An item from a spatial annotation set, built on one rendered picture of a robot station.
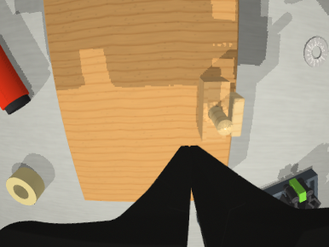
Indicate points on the red screwdriver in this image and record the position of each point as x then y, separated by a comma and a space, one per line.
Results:
13, 93

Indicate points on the tan short cylinder with hole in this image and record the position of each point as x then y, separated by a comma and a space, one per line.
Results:
25, 186

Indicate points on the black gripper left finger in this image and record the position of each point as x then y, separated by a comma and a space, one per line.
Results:
158, 218

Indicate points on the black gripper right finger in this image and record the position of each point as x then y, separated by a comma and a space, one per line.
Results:
232, 212

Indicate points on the small wooden block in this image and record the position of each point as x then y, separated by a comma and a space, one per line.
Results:
213, 91

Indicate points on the light wooden board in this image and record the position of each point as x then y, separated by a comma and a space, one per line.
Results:
127, 81

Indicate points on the tan wooden dowel pin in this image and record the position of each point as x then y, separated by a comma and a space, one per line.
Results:
223, 124

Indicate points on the light wooden rectangular block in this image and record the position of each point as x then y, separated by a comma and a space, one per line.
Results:
235, 112

